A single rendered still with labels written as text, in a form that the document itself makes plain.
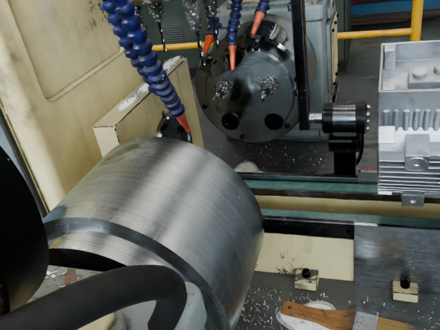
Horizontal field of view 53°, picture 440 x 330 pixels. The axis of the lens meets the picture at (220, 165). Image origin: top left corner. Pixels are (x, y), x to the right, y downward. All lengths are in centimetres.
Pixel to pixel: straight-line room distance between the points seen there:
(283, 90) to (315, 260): 36
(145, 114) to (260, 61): 30
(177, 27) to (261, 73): 329
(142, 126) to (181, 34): 349
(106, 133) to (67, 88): 14
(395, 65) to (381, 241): 27
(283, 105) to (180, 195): 53
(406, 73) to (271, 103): 36
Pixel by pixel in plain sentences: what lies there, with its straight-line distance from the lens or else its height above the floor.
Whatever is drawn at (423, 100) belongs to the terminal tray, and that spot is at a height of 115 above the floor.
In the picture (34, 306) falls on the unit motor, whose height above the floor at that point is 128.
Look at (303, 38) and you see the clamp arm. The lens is 81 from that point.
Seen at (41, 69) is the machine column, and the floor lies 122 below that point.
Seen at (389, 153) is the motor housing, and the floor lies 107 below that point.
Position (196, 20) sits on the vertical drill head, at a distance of 66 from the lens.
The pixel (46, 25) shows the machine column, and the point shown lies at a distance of 77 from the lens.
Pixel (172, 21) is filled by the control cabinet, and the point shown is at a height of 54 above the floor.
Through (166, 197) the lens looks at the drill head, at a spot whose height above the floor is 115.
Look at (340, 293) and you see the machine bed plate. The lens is 81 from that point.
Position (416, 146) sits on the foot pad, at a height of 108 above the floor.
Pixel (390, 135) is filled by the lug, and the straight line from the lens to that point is 64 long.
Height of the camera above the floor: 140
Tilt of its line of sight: 30 degrees down
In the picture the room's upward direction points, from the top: 10 degrees counter-clockwise
